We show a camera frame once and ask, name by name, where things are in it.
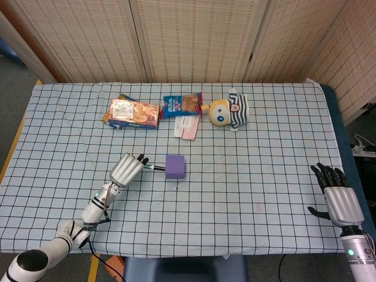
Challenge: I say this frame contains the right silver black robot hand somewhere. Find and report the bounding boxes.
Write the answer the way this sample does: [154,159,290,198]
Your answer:
[307,162,365,227]

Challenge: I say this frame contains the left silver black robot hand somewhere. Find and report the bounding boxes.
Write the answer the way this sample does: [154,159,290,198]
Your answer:
[109,152,149,189]

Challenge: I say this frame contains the purple cube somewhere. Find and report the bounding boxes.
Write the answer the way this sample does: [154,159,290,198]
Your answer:
[165,155,186,180]

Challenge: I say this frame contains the blue padded table edge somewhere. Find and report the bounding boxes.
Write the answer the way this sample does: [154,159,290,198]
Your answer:
[319,83,376,247]

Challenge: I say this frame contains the orange cookie box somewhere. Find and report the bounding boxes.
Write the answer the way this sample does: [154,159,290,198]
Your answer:
[102,93,160,130]

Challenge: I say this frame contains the pink white paper packet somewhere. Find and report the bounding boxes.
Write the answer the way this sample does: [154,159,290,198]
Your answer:
[173,115,201,141]

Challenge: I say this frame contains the blue snack bag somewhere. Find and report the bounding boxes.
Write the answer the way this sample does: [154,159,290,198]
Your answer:
[159,92,203,120]

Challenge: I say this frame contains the blue grid checked tablecloth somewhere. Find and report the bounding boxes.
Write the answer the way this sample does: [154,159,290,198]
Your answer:
[0,78,369,259]

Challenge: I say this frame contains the orange object on floor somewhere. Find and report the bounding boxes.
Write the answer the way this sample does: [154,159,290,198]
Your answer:
[105,256,126,280]

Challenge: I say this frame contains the blue chair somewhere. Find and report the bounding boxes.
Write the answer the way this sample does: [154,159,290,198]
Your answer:
[123,254,249,282]

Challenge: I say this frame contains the yellow plush toy striped shirt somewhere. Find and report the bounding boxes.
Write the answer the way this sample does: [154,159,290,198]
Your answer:
[200,88,250,133]

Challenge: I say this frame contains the beige folding screen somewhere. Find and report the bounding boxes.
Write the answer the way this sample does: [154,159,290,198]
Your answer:
[0,0,376,126]

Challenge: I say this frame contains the white cables on floor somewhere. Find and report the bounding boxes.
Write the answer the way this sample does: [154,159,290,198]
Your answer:
[351,133,376,158]

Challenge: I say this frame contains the black cable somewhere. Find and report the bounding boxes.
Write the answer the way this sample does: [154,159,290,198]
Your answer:
[276,253,287,282]

